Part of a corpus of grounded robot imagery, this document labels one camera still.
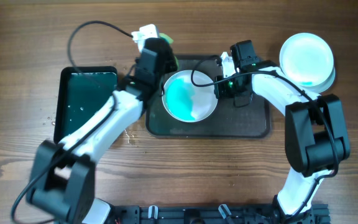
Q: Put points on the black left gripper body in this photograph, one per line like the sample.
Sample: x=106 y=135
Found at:
x=169 y=58

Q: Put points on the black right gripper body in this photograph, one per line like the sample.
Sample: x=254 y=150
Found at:
x=229 y=88

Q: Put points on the white plate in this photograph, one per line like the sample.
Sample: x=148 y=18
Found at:
x=306 y=59
x=187 y=102

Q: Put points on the pale blue plate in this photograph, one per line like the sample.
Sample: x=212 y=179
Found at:
x=324 y=85

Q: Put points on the green yellow sponge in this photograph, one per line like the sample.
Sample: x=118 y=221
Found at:
x=166 y=37

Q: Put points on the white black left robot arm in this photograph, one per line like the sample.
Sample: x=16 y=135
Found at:
x=62 y=181

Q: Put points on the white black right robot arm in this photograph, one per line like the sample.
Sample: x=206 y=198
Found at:
x=316 y=139

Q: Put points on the dark grey serving tray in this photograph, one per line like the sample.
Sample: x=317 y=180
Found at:
x=226 y=121

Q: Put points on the black water basin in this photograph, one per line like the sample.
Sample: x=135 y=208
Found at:
x=81 y=96

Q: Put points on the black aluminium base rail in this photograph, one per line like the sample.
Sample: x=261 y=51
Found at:
x=248 y=214

